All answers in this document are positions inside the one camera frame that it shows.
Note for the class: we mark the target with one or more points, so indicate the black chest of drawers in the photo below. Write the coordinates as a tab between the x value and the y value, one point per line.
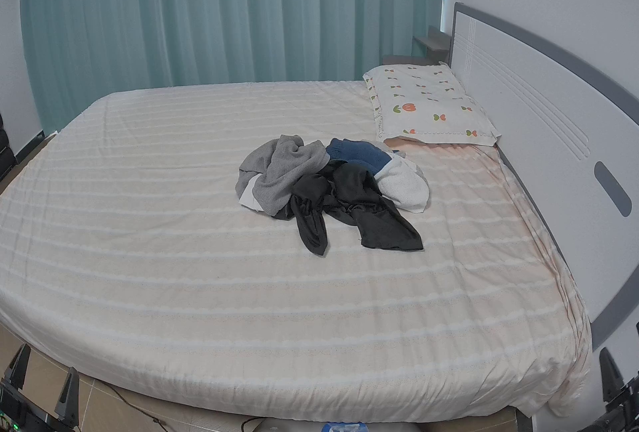
6	145

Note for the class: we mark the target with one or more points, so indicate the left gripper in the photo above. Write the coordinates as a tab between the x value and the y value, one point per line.
25	412

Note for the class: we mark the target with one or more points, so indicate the pile of clothes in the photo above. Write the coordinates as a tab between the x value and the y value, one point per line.
284	165

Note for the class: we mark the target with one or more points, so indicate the black T-shirt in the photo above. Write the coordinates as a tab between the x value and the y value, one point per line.
379	225

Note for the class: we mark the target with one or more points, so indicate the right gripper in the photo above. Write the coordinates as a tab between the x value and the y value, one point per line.
619	415

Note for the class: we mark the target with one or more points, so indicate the bed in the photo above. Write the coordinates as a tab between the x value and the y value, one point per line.
199	245

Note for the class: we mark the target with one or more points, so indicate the white printed pillow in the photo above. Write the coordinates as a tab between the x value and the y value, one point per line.
424	105

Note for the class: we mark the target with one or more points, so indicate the grey bedside table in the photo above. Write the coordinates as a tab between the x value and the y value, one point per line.
434	43

